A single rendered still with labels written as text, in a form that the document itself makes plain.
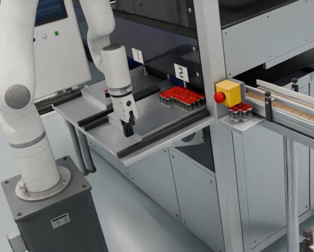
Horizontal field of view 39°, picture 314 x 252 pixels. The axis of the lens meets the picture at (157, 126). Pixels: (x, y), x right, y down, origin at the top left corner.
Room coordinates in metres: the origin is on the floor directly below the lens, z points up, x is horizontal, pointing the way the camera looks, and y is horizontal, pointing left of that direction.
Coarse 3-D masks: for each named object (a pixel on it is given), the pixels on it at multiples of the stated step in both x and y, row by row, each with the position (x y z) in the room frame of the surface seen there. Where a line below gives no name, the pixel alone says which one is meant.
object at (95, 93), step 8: (136, 72) 2.05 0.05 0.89; (104, 80) 1.96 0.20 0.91; (136, 80) 1.96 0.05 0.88; (144, 80) 1.94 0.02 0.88; (152, 80) 1.92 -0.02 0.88; (160, 80) 1.91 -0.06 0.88; (168, 80) 1.83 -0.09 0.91; (88, 88) 1.92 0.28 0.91; (96, 88) 1.94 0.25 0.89; (104, 88) 1.94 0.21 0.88; (136, 88) 1.87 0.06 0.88; (144, 88) 1.77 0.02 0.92; (152, 88) 1.79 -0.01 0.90; (160, 88) 1.81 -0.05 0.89; (88, 96) 1.83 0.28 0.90; (96, 96) 1.86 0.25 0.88; (104, 96) 1.85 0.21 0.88; (96, 104) 1.77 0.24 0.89; (104, 104) 1.69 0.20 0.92
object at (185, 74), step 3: (174, 63) 1.65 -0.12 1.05; (174, 66) 1.65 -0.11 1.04; (177, 66) 1.63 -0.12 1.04; (180, 66) 1.61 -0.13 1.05; (177, 69) 1.63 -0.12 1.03; (180, 69) 1.61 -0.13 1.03; (183, 69) 1.59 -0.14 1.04; (186, 69) 1.58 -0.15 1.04; (177, 72) 1.64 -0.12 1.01; (183, 72) 1.60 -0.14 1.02; (186, 72) 1.58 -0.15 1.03; (177, 75) 1.64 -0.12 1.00; (183, 75) 1.60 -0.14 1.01; (186, 75) 1.58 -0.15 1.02; (180, 78) 1.62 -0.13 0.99; (183, 78) 1.60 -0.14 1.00; (186, 78) 1.58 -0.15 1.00
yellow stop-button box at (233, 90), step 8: (224, 80) 1.43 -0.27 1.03; (232, 80) 1.42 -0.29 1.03; (216, 88) 1.42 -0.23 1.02; (224, 88) 1.38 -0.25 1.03; (232, 88) 1.37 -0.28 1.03; (240, 88) 1.39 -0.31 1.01; (224, 96) 1.38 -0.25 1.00; (232, 96) 1.37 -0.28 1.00; (240, 96) 1.38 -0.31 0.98; (224, 104) 1.39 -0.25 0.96; (232, 104) 1.36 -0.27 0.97
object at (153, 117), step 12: (156, 96) 1.70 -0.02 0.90; (144, 108) 1.64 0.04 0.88; (156, 108) 1.62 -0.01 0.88; (168, 108) 1.60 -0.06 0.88; (204, 108) 1.50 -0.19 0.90; (108, 120) 1.59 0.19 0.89; (144, 120) 1.54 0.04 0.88; (156, 120) 1.52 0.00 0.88; (168, 120) 1.50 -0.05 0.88; (180, 120) 1.44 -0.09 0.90; (144, 132) 1.44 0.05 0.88; (156, 132) 1.39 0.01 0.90
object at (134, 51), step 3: (132, 48) 1.94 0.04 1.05; (132, 51) 1.95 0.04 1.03; (135, 51) 1.92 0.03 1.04; (138, 51) 1.90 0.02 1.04; (135, 54) 1.93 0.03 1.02; (138, 54) 1.90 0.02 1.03; (141, 54) 1.88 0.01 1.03; (135, 57) 1.93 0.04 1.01; (141, 57) 1.88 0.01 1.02; (138, 60) 1.91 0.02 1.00; (141, 60) 1.89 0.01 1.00
